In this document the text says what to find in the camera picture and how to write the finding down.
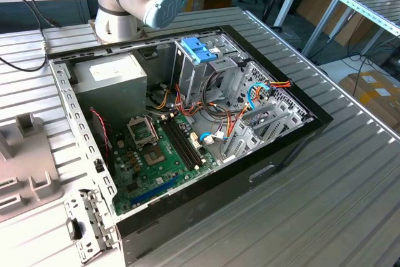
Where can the grey power supply unit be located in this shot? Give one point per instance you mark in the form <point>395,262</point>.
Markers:
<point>112,92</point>

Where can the green motherboard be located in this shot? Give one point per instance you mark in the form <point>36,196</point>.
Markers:
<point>175,170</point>

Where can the blue expansion slot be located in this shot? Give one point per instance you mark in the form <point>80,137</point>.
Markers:
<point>153,192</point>

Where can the CPU socket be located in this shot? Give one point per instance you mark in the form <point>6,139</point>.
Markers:
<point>153,157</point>

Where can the open black PC case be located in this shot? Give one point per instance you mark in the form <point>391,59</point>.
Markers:
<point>218,210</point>

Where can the white motherboard socket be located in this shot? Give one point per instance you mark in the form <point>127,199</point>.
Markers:
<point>195,142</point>

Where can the blue plastic drive latch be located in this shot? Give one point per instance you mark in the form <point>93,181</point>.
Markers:
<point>195,48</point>

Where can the black RAM slot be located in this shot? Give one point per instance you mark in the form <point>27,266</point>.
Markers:
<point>180,143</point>
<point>177,143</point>
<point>183,143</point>
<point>187,143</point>

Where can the metal disk bay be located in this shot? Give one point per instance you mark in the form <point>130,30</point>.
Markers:
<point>247,142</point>

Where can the metal drive cage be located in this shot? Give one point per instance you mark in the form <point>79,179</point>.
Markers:
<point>193,79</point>

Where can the grey parts rack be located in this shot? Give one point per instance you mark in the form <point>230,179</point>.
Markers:
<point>28,154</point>

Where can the black case lock tab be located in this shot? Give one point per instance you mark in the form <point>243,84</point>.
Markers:
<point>74,229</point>

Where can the large brown cardboard box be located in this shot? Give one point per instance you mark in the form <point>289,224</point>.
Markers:
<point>368,101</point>

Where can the small black case clip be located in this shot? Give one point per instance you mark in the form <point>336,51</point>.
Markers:
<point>99,165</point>

